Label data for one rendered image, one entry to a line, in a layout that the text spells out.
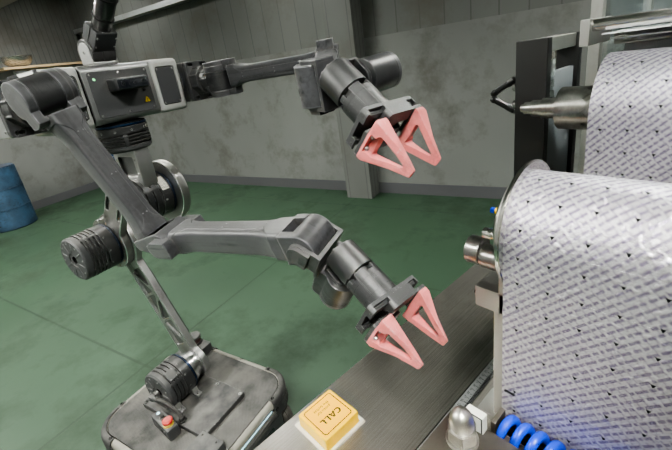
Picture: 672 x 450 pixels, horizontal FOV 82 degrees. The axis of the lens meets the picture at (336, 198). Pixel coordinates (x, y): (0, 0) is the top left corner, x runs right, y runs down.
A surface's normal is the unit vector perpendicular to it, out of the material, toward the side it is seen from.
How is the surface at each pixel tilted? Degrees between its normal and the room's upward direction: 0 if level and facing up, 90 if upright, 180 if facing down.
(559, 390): 90
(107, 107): 90
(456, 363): 0
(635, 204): 28
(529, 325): 90
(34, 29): 90
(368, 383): 0
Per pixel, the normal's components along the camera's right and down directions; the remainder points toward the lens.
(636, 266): -0.74, 0.14
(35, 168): 0.86, 0.06
